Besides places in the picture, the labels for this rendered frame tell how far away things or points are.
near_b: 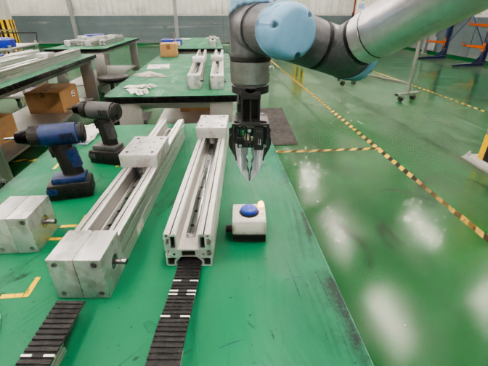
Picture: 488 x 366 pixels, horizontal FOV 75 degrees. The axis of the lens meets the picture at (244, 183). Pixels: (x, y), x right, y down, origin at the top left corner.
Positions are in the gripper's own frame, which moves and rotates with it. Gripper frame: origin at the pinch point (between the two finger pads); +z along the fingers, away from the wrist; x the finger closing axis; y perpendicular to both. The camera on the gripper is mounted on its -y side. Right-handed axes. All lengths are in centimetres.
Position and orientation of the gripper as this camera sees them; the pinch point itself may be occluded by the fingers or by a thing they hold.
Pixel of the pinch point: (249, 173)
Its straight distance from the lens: 72.2
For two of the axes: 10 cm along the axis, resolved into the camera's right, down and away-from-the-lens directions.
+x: 10.0, 0.0, 0.0
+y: 0.0, 4.7, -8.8
